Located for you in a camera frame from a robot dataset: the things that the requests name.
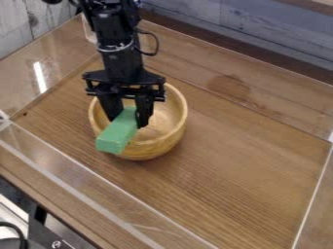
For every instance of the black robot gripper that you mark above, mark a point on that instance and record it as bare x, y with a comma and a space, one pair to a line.
124, 79

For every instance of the green rectangular block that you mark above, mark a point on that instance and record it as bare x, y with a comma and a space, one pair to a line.
118, 133

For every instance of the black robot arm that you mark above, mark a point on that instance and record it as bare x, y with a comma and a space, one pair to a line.
112, 20

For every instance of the brown wooden bowl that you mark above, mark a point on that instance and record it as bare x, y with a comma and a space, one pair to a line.
156, 138

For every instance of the clear acrylic tray wall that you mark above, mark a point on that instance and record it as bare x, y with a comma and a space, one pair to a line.
245, 184

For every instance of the black table clamp bracket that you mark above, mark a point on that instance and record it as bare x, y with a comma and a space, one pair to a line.
49, 233

